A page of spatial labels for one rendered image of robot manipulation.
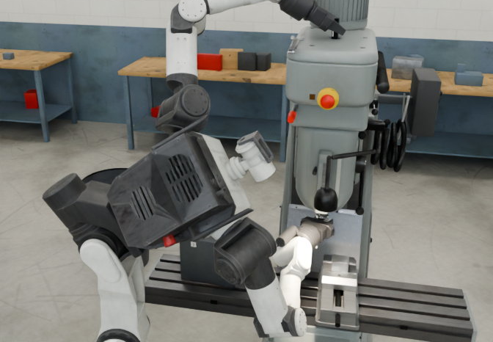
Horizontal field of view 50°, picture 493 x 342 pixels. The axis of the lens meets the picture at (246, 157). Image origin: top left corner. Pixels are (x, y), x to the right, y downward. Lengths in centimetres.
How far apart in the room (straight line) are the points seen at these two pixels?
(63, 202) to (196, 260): 71
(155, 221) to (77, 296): 245
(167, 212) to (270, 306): 39
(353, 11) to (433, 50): 421
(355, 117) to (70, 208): 87
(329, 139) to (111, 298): 82
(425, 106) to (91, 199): 118
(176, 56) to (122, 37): 503
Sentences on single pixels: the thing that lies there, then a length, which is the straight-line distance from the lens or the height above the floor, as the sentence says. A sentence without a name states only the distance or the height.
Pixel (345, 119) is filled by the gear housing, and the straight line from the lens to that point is 165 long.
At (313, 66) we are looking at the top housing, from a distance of 152.
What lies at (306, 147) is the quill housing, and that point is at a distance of 174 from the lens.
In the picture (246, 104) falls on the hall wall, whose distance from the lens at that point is 627.
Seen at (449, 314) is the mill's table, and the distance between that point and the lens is 210.
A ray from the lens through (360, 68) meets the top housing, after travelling 152.
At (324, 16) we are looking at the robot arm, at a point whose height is 196.
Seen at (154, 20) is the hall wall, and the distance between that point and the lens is 637.
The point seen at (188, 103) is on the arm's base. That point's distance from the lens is 143.
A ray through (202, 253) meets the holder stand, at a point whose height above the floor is 108.
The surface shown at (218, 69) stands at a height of 90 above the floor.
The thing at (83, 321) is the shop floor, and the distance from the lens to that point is 355.
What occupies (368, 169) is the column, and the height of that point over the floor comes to 130.
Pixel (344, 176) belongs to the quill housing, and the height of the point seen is 146.
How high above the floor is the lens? 218
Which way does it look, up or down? 23 degrees down
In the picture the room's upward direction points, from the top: straight up
